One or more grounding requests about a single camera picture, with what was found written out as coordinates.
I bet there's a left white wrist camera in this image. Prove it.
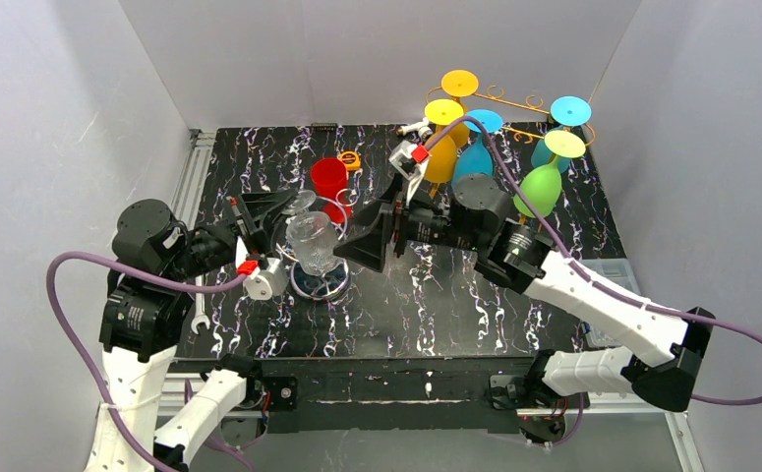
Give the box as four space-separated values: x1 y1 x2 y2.
234 237 288 301

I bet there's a gold wire glass rack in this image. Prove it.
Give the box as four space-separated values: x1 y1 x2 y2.
419 85 598 242

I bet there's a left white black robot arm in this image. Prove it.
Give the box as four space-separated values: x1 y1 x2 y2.
88 190 298 471

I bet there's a clear plastic parts box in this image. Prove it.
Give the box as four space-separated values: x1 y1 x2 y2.
579 258 641 351

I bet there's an orange wine glass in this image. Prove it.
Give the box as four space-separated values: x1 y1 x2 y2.
425 98 468 185
440 69 479 148

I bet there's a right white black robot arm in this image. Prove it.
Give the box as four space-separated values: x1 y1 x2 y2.
333 173 711 412

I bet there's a silver wrench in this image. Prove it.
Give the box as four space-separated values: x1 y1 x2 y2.
190 292 211 335

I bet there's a white small fitting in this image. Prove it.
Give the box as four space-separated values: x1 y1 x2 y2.
396 117 434 141

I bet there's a red plastic wine glass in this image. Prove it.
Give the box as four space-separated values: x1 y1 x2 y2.
310 157 351 224

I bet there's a green plastic wine glass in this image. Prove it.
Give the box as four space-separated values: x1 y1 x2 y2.
519 128 586 217

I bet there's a clear glass tumbler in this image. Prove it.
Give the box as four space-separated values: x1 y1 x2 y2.
285 190 340 276

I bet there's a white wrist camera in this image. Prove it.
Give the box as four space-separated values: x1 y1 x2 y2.
388 140 430 206
234 237 288 301

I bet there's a blue wine glass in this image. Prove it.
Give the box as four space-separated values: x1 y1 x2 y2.
531 95 592 168

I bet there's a silver round glass rack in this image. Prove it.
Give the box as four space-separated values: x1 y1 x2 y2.
274 189 359 304

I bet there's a teal wine glass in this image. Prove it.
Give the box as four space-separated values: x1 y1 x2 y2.
450 109 504 188

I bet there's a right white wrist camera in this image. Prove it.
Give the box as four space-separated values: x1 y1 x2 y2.
388 140 430 206

